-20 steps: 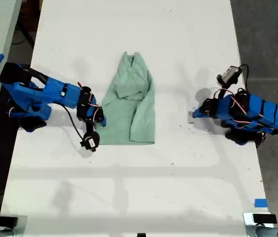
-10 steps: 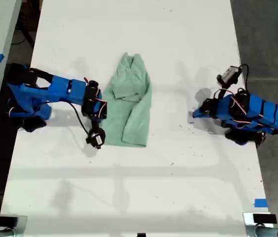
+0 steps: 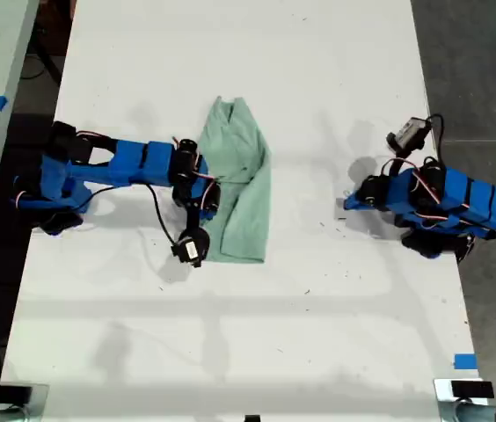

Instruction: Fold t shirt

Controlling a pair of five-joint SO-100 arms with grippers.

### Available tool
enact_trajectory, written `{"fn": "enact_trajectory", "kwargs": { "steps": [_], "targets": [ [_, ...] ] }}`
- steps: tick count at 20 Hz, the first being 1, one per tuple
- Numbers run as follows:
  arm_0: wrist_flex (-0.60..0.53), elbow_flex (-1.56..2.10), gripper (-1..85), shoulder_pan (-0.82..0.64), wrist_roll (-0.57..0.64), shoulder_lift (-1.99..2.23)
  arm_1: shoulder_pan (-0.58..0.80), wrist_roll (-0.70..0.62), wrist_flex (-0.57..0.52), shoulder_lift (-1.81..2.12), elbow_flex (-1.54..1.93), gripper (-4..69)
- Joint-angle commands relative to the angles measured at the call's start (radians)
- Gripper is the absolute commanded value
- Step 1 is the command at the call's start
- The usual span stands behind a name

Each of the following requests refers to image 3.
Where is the pale green T-shirt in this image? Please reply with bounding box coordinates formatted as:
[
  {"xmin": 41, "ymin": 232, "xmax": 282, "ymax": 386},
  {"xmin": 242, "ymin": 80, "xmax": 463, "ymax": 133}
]
[{"xmin": 193, "ymin": 95, "xmax": 274, "ymax": 266}]

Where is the small blue tape square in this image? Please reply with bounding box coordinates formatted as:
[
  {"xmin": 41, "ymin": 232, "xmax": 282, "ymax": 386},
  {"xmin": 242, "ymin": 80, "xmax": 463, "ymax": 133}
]
[{"xmin": 453, "ymin": 353, "xmax": 479, "ymax": 371}]

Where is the short black camera stalk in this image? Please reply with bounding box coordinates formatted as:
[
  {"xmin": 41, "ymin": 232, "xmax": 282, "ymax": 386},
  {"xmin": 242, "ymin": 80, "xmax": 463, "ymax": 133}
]
[
  {"xmin": 390, "ymin": 147, "xmax": 412, "ymax": 177},
  {"xmin": 184, "ymin": 200, "xmax": 201, "ymax": 236}
]

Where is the black camera cable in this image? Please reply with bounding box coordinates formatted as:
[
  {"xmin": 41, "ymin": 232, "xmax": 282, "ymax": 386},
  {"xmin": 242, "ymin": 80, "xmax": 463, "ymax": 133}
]
[
  {"xmin": 84, "ymin": 182, "xmax": 179, "ymax": 247},
  {"xmin": 423, "ymin": 113, "xmax": 447, "ymax": 166}
]

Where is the black camera box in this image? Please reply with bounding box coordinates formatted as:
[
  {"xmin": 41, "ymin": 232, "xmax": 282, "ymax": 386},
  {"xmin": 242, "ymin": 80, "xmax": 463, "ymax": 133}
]
[
  {"xmin": 385, "ymin": 115, "xmax": 432, "ymax": 153},
  {"xmin": 170, "ymin": 227, "xmax": 212, "ymax": 268}
]

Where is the thin black floor cable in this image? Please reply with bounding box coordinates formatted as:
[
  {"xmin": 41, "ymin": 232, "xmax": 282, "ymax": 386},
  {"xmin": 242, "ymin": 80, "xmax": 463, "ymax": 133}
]
[{"xmin": 21, "ymin": 51, "xmax": 63, "ymax": 84}]

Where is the silver bracket with black block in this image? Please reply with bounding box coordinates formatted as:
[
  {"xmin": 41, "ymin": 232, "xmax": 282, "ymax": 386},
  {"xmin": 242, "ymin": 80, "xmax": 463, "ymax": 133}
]
[
  {"xmin": 433, "ymin": 378, "xmax": 496, "ymax": 404},
  {"xmin": 0, "ymin": 382, "xmax": 51, "ymax": 408}
]

